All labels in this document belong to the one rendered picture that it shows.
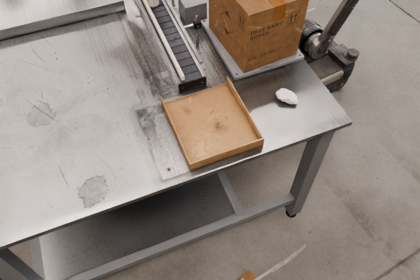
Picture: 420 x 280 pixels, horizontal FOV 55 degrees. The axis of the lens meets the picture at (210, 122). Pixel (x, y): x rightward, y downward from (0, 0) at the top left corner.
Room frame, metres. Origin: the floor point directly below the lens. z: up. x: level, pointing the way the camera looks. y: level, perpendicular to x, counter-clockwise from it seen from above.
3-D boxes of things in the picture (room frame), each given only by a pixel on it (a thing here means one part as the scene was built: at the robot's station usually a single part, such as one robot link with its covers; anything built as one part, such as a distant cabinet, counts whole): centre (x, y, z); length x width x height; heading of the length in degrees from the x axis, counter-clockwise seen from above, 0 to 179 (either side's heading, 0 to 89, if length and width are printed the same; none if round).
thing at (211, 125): (0.83, 0.00, 0.85); 0.30 x 0.26 x 0.04; 22
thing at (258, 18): (1.24, -0.17, 0.99); 0.30 x 0.24 x 0.27; 26
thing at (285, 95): (0.94, -0.28, 0.85); 0.08 x 0.07 x 0.04; 29
